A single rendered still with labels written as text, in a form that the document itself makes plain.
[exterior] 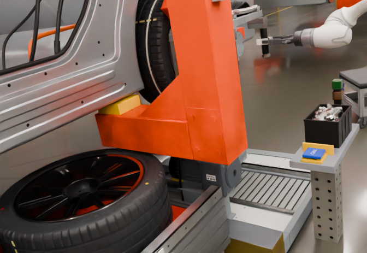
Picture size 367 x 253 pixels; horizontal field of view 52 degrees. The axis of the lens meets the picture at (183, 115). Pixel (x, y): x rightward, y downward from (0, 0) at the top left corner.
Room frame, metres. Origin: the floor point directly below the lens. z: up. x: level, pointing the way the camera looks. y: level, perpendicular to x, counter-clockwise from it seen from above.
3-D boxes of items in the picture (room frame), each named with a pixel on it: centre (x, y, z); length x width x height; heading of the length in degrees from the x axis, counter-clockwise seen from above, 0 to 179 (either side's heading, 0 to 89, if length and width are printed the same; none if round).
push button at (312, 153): (1.31, -0.47, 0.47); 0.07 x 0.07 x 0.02; 52
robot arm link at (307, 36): (1.79, -0.65, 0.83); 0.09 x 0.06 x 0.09; 142
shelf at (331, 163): (1.44, -0.58, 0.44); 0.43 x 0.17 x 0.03; 142
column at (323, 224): (1.42, -0.56, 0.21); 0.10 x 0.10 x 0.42; 52
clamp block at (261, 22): (1.95, -0.45, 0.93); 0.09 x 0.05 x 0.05; 52
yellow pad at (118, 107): (1.66, 0.28, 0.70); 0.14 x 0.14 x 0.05; 52
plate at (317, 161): (1.31, -0.47, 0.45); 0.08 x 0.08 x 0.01; 52
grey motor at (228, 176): (1.67, -0.02, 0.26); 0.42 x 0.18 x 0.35; 52
